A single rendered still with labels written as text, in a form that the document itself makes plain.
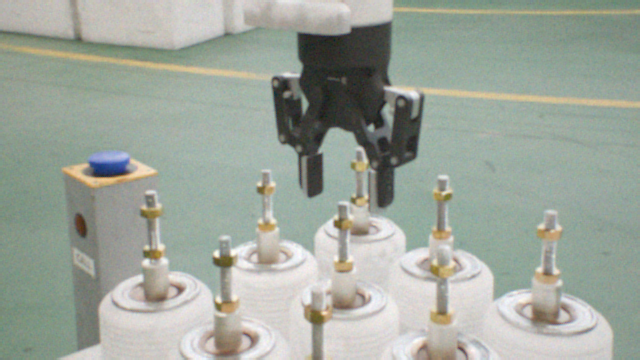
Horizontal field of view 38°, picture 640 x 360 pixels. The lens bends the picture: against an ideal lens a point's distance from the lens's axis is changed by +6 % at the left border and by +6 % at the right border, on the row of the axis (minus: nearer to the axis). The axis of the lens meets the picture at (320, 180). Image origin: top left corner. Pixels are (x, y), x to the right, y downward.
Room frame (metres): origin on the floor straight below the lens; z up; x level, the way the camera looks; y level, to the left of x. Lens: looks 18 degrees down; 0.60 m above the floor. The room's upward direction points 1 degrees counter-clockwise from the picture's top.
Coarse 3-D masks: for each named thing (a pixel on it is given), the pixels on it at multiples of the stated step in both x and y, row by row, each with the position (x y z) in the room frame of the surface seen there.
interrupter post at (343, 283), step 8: (336, 272) 0.70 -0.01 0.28; (344, 272) 0.70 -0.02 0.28; (352, 272) 0.70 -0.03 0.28; (336, 280) 0.70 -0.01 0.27; (344, 280) 0.70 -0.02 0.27; (352, 280) 0.70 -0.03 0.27; (336, 288) 0.70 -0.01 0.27; (344, 288) 0.70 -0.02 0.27; (352, 288) 0.70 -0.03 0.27; (336, 296) 0.70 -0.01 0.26; (344, 296) 0.70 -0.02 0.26; (352, 296) 0.70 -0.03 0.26; (336, 304) 0.70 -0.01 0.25; (344, 304) 0.70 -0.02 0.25; (352, 304) 0.70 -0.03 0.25
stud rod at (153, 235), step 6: (150, 192) 0.73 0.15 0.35; (156, 192) 0.73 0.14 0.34; (144, 198) 0.73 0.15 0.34; (150, 198) 0.73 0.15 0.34; (156, 198) 0.73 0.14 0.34; (150, 204) 0.73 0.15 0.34; (156, 204) 0.73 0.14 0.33; (150, 222) 0.73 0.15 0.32; (156, 222) 0.73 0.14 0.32; (150, 228) 0.73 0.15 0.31; (156, 228) 0.73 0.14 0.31; (150, 234) 0.73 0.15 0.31; (156, 234) 0.73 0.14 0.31; (150, 240) 0.73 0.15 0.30; (156, 240) 0.73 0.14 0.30; (150, 246) 0.73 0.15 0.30; (156, 246) 0.73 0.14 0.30; (150, 264) 0.73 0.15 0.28; (156, 264) 0.73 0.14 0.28
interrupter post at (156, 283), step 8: (144, 264) 0.72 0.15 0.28; (160, 264) 0.72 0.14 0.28; (168, 264) 0.73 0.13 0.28; (144, 272) 0.72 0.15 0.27; (152, 272) 0.72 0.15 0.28; (160, 272) 0.72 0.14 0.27; (168, 272) 0.73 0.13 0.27; (144, 280) 0.72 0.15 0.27; (152, 280) 0.72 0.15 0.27; (160, 280) 0.72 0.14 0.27; (168, 280) 0.73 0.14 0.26; (144, 288) 0.72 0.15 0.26; (152, 288) 0.72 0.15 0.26; (160, 288) 0.72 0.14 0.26; (168, 288) 0.73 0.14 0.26; (152, 296) 0.72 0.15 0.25; (160, 296) 0.72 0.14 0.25
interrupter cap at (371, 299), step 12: (312, 288) 0.73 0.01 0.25; (324, 288) 0.73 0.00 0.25; (360, 288) 0.73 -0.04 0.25; (372, 288) 0.73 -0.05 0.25; (360, 300) 0.71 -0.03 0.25; (372, 300) 0.70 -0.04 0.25; (384, 300) 0.70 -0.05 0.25; (336, 312) 0.68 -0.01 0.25; (348, 312) 0.68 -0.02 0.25; (360, 312) 0.68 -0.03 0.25; (372, 312) 0.68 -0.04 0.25
